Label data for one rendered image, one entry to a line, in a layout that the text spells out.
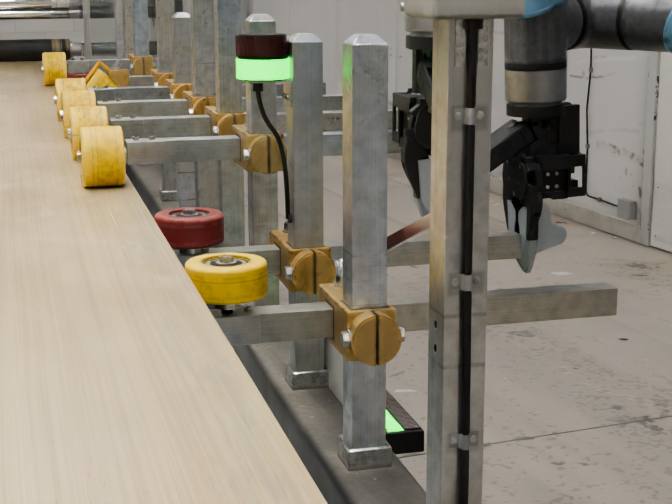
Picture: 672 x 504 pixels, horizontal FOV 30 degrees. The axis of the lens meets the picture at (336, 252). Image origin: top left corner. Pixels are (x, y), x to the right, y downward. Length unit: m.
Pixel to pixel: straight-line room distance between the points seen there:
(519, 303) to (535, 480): 1.76
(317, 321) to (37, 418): 0.47
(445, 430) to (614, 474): 2.14
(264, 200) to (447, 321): 0.76
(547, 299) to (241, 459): 0.63
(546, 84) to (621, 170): 4.18
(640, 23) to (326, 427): 0.60
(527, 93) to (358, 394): 0.48
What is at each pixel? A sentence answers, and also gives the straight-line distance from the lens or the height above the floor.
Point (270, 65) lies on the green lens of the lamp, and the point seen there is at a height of 1.08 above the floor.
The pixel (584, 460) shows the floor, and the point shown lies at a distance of 3.18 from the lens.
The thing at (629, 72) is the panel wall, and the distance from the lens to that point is 5.63.
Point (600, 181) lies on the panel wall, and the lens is 5.85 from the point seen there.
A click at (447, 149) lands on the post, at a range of 0.93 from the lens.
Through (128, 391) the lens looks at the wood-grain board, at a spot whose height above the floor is 0.90.
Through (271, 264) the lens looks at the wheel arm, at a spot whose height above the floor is 0.84.
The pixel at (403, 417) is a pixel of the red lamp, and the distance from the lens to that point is 1.40.
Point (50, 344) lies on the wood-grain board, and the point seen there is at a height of 0.90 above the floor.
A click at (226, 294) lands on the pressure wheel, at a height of 0.88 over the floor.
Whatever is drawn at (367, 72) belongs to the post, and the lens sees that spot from 1.17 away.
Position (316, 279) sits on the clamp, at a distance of 1.43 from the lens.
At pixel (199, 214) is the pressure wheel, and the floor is 0.90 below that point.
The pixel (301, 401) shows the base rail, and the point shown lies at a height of 0.70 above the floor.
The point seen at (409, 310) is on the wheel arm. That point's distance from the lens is 1.27.
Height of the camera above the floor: 1.19
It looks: 13 degrees down
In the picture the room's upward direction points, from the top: straight up
